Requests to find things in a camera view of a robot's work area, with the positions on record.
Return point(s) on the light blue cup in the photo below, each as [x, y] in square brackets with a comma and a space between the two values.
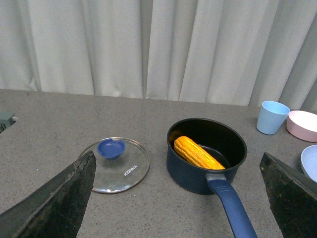
[272, 115]

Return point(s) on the yellow corn cob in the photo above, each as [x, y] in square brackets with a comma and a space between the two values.
[191, 152]

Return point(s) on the grey green device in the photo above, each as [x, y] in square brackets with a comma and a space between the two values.
[7, 119]

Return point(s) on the dark blue saucepan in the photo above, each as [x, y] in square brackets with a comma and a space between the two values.
[226, 146]

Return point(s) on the glass pot lid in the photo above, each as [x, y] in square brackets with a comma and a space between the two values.
[121, 163]

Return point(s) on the white curtain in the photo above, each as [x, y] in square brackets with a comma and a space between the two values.
[237, 52]

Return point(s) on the pink bowl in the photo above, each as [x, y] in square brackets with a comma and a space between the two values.
[302, 125]

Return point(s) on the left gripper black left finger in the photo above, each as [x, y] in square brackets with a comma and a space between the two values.
[56, 209]

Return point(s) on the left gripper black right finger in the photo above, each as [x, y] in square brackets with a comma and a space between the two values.
[292, 197]

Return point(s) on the light blue plate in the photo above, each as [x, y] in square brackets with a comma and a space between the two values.
[309, 162]

